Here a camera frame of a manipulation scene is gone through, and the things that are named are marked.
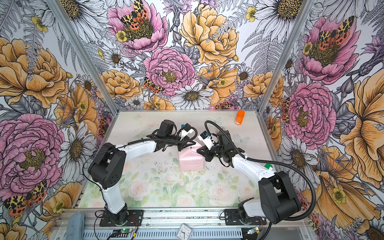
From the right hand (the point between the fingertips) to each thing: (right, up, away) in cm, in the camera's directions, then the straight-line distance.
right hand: (199, 155), depth 83 cm
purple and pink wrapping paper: (-5, -3, +1) cm, 6 cm away
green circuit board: (-35, -33, -12) cm, 49 cm away
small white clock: (-7, -32, -15) cm, 36 cm away
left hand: (-3, +5, +4) cm, 7 cm away
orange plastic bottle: (+29, +22, +25) cm, 44 cm away
